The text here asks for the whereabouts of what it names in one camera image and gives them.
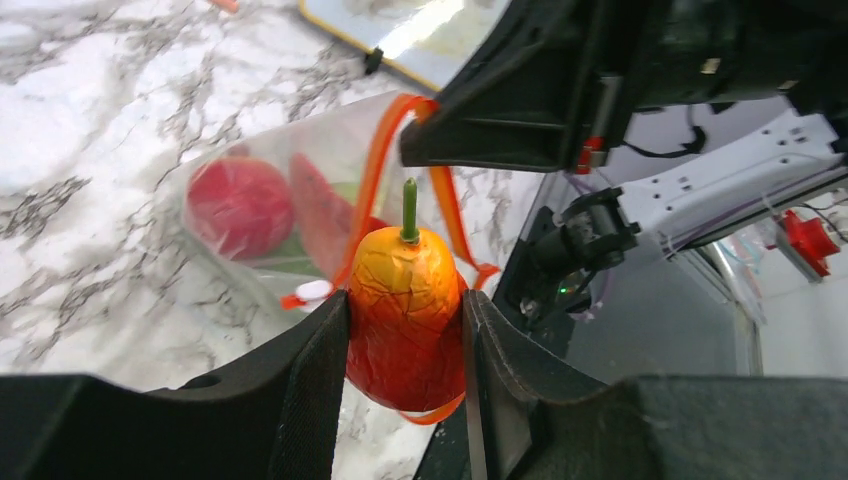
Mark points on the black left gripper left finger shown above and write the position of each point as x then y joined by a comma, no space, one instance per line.
269,414

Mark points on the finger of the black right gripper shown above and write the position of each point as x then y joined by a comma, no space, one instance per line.
527,99

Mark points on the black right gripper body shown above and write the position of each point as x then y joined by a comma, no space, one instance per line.
661,53

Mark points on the red apple toy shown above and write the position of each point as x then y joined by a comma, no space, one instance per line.
240,207

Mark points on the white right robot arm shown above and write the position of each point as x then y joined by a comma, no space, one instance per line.
665,213

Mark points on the wood framed white board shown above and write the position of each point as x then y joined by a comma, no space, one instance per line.
427,41

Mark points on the clear zip bag orange zipper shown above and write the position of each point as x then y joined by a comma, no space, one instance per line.
358,143

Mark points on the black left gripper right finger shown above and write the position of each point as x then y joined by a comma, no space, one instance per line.
531,415

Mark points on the watermelon slice toy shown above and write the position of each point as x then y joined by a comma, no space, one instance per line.
323,218

